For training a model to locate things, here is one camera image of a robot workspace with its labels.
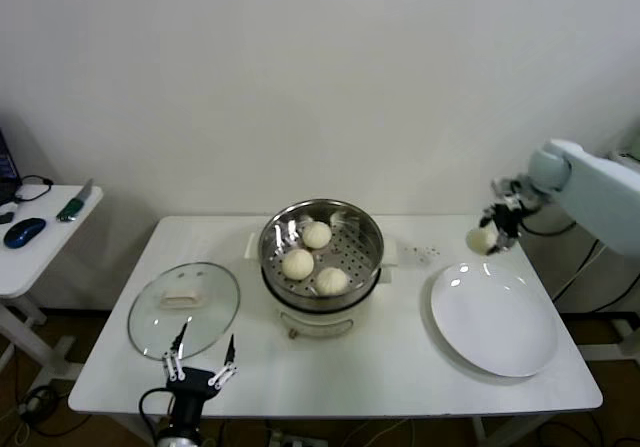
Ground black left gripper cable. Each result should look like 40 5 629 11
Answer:
138 387 176 438

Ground white round plate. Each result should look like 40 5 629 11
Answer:
430 262 560 379

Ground black power cable with plug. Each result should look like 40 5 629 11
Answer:
549 239 640 314

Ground green handled knife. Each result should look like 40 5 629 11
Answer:
56 178 96 224

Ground white steamed baozi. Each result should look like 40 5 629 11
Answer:
282 247 316 281
465 226 500 256
302 220 332 250
313 266 350 297

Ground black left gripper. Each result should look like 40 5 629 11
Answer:
163 321 238 422

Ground blue computer mouse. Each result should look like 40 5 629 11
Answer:
3 216 48 248

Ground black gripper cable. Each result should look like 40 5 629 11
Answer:
138 387 176 438
519 214 579 236

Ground white side table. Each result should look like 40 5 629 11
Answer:
0 184 106 383

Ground thin black looped cable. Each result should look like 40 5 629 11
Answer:
13 174 55 204

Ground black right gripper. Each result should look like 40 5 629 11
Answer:
479 201 536 257

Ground black floor cables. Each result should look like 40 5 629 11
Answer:
12 376 76 441

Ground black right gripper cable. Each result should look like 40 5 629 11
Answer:
519 214 579 236

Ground glass pot lid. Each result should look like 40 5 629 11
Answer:
127 261 243 363

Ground white work table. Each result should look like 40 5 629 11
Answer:
67 214 605 447

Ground white electric cooker pot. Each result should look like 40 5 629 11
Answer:
243 234 401 341

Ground white power strip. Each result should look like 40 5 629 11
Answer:
264 429 321 447

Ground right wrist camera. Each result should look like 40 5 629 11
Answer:
492 174 534 203

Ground stainless steel steamer basket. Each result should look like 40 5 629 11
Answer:
258 198 386 304

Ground black laptop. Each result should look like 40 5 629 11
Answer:
0 126 24 207

